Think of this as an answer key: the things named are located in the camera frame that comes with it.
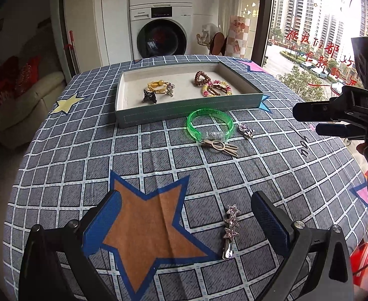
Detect red handled mop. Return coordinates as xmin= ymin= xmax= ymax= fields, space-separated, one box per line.
xmin=64 ymin=31 xmax=80 ymax=76

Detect pink yellow spiral bracelet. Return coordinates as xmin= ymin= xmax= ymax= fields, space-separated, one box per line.
xmin=201 ymin=80 xmax=233 ymax=98

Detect purple gem charm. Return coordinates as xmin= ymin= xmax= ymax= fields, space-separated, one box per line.
xmin=238 ymin=123 xmax=255 ymax=139

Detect green jewelry tray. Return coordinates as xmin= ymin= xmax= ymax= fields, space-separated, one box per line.
xmin=114 ymin=61 xmax=263 ymax=128

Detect brown spiral hair tie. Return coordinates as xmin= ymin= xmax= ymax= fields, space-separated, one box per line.
xmin=193 ymin=70 xmax=212 ymax=88

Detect pink checked bag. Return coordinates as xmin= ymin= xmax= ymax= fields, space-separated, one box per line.
xmin=225 ymin=16 xmax=251 ymax=58

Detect checked blue grey tablecloth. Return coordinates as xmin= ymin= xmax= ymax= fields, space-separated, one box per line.
xmin=2 ymin=54 xmax=368 ymax=301

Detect yellow hair tie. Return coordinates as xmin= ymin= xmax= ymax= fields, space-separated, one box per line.
xmin=146 ymin=80 xmax=170 ymax=95

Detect beige hair clip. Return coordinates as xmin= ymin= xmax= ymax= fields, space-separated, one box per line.
xmin=200 ymin=139 xmax=238 ymax=157

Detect pink heart gem brooch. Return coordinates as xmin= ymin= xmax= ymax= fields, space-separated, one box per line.
xmin=166 ymin=83 xmax=174 ymax=97

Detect black claw hair clip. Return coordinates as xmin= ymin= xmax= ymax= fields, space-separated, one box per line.
xmin=143 ymin=90 xmax=157 ymax=104

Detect red cushion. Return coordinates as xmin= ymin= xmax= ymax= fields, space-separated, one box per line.
xmin=15 ymin=55 xmax=42 ymax=98

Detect brown round hanging item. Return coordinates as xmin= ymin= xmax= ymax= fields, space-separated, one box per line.
xmin=210 ymin=32 xmax=227 ymax=56

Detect green translucent bangle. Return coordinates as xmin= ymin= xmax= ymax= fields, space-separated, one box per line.
xmin=186 ymin=108 xmax=234 ymax=142

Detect cream sofa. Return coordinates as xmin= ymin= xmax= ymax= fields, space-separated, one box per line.
xmin=0 ymin=71 xmax=66 ymax=149

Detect white washing machine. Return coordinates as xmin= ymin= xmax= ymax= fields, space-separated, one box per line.
xmin=130 ymin=2 xmax=193 ymax=60

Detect star rhinestone hair clip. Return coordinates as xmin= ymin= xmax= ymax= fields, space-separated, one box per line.
xmin=223 ymin=204 xmax=241 ymax=260

